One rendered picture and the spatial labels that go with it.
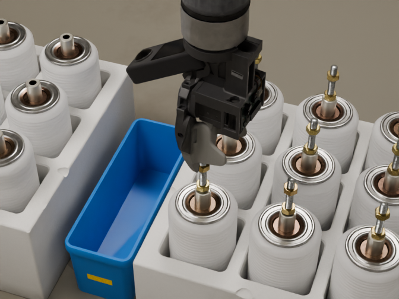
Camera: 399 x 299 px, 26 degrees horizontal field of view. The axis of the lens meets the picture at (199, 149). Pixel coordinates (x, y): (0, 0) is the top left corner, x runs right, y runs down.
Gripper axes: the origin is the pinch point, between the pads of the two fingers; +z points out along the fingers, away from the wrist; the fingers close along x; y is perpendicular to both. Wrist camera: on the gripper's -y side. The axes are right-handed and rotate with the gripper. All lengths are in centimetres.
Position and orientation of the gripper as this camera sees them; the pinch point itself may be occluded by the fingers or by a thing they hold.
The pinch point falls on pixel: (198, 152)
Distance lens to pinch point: 111.2
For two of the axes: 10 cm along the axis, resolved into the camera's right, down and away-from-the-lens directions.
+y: 8.8, 3.4, -3.3
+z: 0.0, 7.0, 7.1
